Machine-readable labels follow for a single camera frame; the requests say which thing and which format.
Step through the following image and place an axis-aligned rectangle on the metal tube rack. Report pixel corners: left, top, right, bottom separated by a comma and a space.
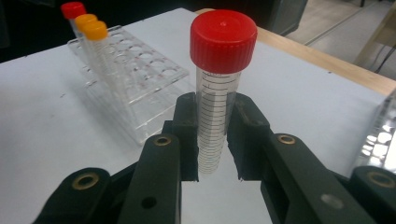
354, 89, 396, 175

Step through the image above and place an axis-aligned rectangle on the black cabinet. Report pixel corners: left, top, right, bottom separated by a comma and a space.
266, 0, 309, 35

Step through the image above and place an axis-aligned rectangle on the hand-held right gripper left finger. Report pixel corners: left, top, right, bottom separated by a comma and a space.
161, 91, 200, 182

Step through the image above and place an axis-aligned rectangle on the red-capped tube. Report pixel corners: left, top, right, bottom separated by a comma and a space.
189, 8, 259, 175
60, 1, 88, 42

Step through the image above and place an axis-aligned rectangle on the orange-capped tube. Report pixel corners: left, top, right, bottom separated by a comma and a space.
81, 20, 138, 126
74, 13, 101, 54

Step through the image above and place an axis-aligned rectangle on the black hanging cable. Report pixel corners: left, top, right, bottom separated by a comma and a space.
373, 42, 396, 75

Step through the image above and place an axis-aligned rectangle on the wooden furniture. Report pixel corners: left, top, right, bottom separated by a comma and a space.
354, 0, 396, 67

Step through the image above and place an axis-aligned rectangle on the clear plastic tube rack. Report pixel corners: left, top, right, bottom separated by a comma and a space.
67, 25, 191, 147

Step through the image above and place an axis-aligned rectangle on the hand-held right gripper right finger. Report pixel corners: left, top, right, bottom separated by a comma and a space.
226, 91, 273, 182

